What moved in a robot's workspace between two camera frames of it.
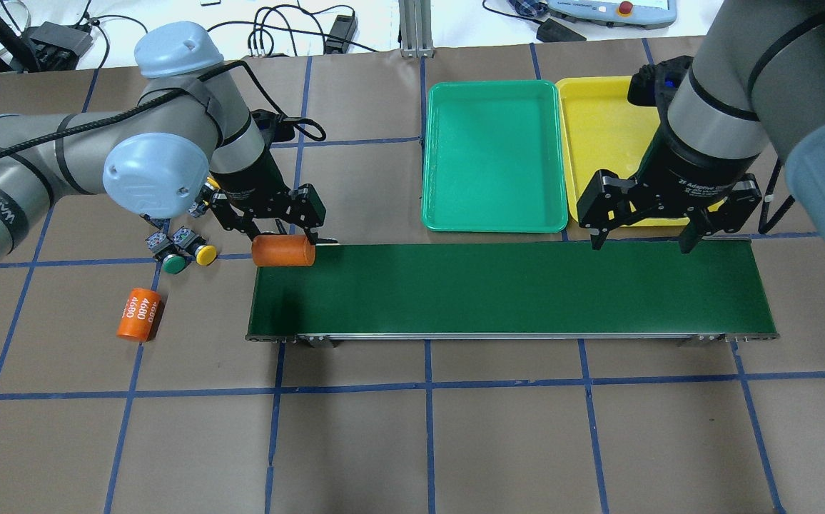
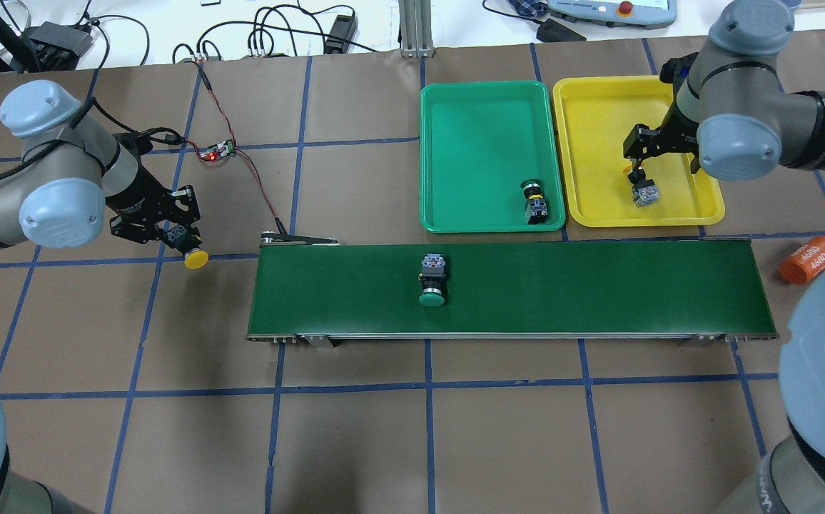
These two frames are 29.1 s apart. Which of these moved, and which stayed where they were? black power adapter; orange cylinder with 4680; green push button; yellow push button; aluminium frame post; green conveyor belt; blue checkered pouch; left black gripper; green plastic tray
Moved: orange cylinder with 4680; green push button; left black gripper; yellow push button
Stayed: blue checkered pouch; aluminium frame post; green conveyor belt; green plastic tray; black power adapter
